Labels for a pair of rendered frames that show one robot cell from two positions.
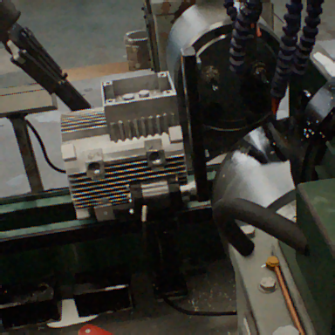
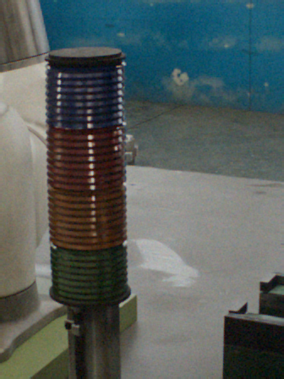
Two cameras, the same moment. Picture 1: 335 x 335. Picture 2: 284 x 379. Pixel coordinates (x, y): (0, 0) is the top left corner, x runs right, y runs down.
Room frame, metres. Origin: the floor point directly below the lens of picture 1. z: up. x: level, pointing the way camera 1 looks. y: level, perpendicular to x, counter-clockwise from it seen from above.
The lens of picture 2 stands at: (0.01, -0.04, 1.32)
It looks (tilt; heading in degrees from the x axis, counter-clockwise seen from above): 15 degrees down; 33
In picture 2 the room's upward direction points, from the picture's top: straight up
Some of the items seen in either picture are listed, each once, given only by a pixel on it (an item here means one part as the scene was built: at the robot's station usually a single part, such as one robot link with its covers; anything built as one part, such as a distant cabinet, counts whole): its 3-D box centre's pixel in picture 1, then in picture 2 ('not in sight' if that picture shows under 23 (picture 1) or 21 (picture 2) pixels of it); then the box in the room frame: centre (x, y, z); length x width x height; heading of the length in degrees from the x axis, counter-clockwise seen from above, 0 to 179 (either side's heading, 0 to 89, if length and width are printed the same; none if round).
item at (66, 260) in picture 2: not in sight; (89, 266); (0.61, 0.38, 1.05); 0.06 x 0.06 x 0.04
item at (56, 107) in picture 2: not in sight; (84, 91); (0.61, 0.38, 1.19); 0.06 x 0.06 x 0.04
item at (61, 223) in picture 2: not in sight; (86, 210); (0.61, 0.38, 1.10); 0.06 x 0.06 x 0.04
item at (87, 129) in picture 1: (125, 157); not in sight; (0.94, 0.12, 1.02); 0.20 x 0.19 x 0.19; 97
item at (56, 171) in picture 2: not in sight; (85, 151); (0.61, 0.38, 1.14); 0.06 x 0.06 x 0.04
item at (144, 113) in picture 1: (140, 106); not in sight; (0.94, 0.08, 1.11); 0.12 x 0.11 x 0.07; 97
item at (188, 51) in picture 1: (194, 129); not in sight; (0.81, -0.01, 1.12); 0.04 x 0.03 x 0.26; 95
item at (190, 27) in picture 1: (221, 54); not in sight; (1.31, -0.09, 1.04); 0.37 x 0.25 x 0.25; 5
